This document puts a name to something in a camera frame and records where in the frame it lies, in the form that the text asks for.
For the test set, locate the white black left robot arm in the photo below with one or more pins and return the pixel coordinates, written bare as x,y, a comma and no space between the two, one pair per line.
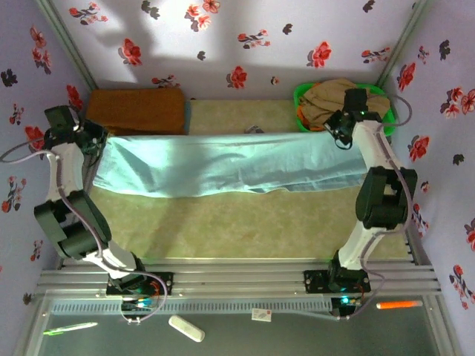
63,174

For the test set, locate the crumpled beige trousers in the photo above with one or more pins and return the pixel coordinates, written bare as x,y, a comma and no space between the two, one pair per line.
323,100

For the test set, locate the folded mustard trousers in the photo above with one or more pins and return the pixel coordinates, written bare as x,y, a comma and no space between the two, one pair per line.
133,111

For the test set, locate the green plastic basket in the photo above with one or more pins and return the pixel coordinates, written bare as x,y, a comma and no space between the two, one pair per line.
300,92

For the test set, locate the right controller circuit board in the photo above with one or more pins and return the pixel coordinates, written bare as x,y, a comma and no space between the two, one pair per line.
347,301

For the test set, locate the green white pen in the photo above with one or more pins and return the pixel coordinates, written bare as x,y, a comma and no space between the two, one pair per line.
70,328

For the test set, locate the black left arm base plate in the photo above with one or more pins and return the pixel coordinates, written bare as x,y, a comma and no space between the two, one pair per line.
167,283

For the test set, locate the flag print can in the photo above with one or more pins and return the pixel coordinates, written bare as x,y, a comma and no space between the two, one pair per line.
254,130

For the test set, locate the orange marker pen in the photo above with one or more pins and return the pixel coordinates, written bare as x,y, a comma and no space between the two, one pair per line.
399,305

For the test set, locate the white remote control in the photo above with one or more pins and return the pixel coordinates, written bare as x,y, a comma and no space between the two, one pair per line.
186,329

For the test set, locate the aluminium corner post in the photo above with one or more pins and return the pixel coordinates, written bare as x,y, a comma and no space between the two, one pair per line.
404,41
67,41

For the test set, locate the orange cloth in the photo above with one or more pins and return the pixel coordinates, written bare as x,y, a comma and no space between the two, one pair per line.
300,118

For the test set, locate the controller circuit board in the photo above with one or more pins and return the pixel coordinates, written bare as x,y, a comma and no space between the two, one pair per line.
139,304
347,301

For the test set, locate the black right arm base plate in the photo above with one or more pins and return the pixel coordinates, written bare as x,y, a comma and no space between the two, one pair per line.
311,282

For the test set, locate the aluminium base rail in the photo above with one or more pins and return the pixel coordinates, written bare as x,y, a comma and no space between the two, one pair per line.
237,282

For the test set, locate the left controller circuit board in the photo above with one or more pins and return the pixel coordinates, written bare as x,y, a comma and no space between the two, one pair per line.
139,304

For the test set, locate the small white card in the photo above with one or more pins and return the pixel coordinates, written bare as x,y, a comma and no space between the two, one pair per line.
261,314

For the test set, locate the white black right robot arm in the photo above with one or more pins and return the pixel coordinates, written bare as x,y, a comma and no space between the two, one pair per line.
371,148

